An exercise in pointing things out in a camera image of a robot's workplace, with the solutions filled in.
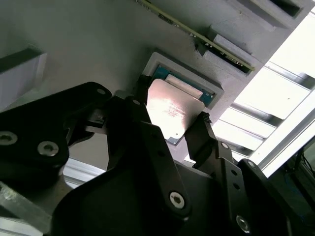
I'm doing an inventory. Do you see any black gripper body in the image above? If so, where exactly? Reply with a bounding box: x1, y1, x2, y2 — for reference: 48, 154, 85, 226
51, 159, 238, 236

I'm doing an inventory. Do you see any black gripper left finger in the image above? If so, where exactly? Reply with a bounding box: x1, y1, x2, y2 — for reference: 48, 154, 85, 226
0, 75, 193, 223

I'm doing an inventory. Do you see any silver CPU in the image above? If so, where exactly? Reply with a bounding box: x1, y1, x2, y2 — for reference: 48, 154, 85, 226
145, 64, 215, 146

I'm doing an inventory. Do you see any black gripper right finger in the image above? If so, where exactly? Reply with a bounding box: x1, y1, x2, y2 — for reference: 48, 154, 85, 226
184, 111, 298, 236

